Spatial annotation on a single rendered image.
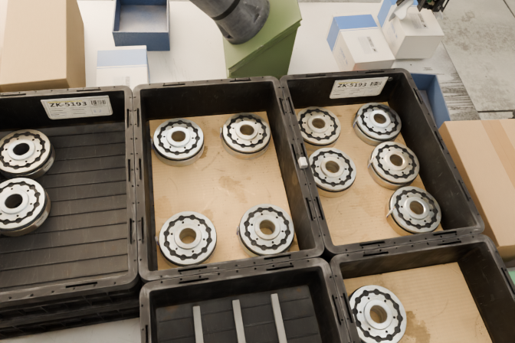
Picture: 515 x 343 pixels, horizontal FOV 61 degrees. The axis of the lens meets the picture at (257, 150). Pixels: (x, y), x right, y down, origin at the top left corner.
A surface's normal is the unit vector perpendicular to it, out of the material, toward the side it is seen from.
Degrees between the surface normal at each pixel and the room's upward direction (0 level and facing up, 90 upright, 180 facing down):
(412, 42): 90
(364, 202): 0
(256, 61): 90
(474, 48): 0
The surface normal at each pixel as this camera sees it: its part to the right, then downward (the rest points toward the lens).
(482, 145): 0.11, -0.55
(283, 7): -0.62, -0.36
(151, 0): 0.11, 0.84
